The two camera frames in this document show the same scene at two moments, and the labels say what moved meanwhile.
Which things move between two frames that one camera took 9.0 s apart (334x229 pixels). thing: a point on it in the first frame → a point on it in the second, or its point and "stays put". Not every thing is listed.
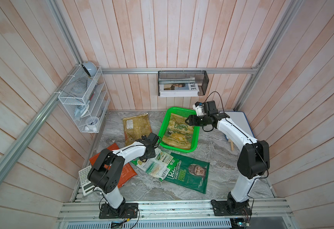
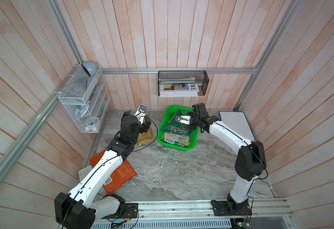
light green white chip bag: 158,166 → 172,115
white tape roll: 92,122 stays put
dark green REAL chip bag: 190,172 → 178,133
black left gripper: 153,154 → 145,126
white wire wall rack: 86,98 stays put
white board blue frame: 240,118 stays put
